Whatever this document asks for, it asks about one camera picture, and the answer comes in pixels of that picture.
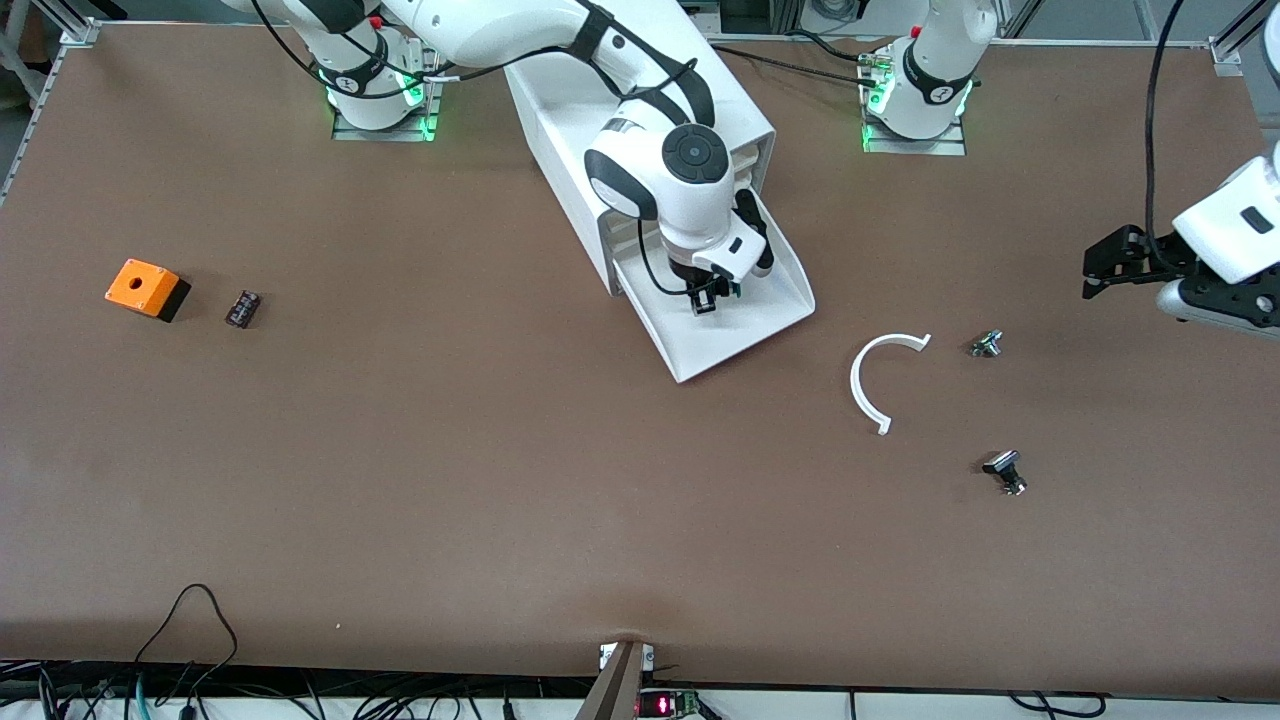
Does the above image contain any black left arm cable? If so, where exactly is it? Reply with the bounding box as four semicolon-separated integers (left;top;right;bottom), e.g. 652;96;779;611
1144;0;1187;273

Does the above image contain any black knob with metal stem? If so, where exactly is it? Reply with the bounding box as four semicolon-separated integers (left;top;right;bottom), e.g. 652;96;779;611
981;449;1029;497

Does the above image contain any black device with red display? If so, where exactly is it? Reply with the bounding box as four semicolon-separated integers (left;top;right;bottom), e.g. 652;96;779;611
638;688;703;720

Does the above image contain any white curved plastic arc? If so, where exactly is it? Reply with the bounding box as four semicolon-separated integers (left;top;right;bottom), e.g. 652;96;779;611
850;332;933;437

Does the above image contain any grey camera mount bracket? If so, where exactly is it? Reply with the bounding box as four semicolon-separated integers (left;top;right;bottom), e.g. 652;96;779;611
574;640;653;720

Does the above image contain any white drawer cabinet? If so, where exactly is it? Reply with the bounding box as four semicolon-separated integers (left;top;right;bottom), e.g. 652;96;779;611
495;0;777;297

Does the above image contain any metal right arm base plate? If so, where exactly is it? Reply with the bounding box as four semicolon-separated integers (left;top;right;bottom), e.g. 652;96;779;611
332;38;447;143

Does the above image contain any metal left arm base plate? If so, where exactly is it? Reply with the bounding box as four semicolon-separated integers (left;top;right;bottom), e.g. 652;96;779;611
861;48;969;157

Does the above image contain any thin black looped cable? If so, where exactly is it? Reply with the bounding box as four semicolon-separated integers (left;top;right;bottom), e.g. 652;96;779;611
133;583;240;706

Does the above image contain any black power cable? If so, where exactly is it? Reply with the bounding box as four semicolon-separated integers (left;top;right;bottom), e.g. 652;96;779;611
712;44;879;87

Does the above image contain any orange box with black base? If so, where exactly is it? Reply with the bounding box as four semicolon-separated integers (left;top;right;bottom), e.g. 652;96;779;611
104;259;192;324

